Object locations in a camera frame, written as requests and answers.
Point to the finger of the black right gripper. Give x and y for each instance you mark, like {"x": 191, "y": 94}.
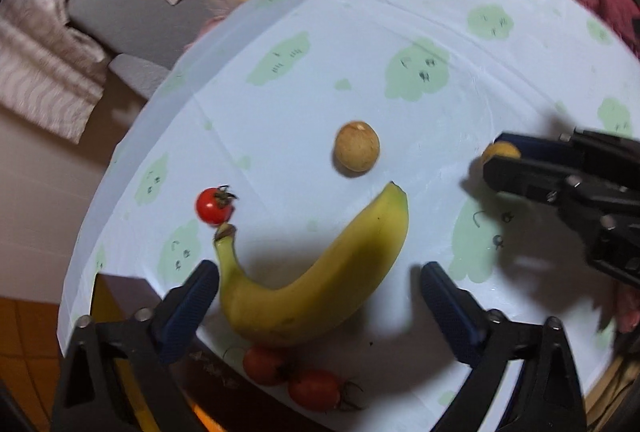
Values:
{"x": 535, "y": 148}
{"x": 535, "y": 180}

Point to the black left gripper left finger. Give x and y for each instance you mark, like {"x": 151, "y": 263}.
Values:
{"x": 181, "y": 312}

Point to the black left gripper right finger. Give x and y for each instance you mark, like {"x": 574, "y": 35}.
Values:
{"x": 460, "y": 318}

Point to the brown round fruit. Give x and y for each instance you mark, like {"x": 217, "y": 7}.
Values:
{"x": 356, "y": 147}
{"x": 500, "y": 148}

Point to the short yellow banana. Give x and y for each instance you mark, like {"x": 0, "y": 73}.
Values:
{"x": 329, "y": 292}

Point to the cherry tomato middle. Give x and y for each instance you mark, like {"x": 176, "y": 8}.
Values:
{"x": 267, "y": 366}

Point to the cherry tomato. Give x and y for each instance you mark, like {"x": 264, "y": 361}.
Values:
{"x": 267, "y": 366}
{"x": 215, "y": 205}
{"x": 320, "y": 390}

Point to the gold tin box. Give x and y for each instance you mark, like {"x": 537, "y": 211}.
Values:
{"x": 214, "y": 388}

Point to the cherry tomato top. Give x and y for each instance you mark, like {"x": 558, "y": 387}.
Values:
{"x": 215, "y": 205}

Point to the cherry tomato lower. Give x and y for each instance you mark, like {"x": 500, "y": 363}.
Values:
{"x": 320, "y": 390}

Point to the light blue patterned tablecloth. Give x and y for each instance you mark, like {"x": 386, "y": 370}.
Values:
{"x": 256, "y": 105}

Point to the pink patterned curtain left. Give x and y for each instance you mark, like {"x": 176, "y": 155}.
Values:
{"x": 52, "y": 75}

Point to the grey armchair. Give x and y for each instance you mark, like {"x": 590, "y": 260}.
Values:
{"x": 145, "y": 37}

